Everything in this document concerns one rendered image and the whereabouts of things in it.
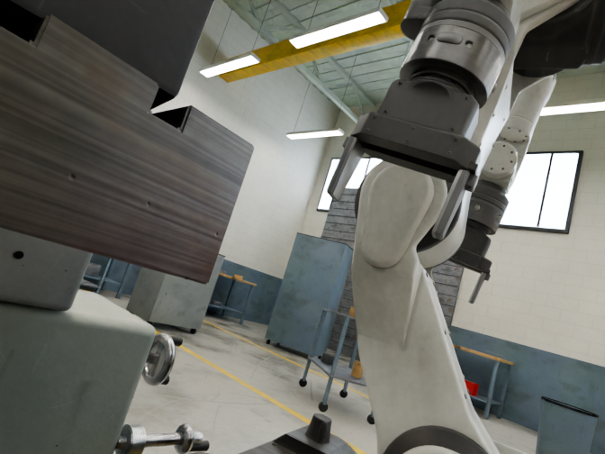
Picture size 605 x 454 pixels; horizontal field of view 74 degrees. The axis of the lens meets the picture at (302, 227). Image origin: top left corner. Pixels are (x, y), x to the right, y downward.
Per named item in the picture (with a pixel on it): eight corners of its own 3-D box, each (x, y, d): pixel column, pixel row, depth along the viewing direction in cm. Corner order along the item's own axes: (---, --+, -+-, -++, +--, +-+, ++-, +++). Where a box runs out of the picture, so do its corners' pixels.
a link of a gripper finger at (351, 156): (339, 203, 42) (365, 150, 42) (330, 192, 39) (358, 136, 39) (326, 197, 42) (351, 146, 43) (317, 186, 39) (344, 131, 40)
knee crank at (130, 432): (198, 444, 91) (206, 417, 92) (212, 458, 87) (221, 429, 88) (103, 451, 76) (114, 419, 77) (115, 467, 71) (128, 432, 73)
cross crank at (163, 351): (154, 376, 100) (170, 330, 102) (177, 394, 92) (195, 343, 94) (89, 372, 89) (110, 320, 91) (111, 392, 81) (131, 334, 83)
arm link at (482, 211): (488, 278, 79) (512, 223, 80) (489, 270, 70) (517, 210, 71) (427, 253, 85) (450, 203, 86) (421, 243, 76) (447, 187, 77)
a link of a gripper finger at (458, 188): (430, 230, 34) (460, 166, 35) (433, 239, 37) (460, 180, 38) (449, 237, 34) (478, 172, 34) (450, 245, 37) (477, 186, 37)
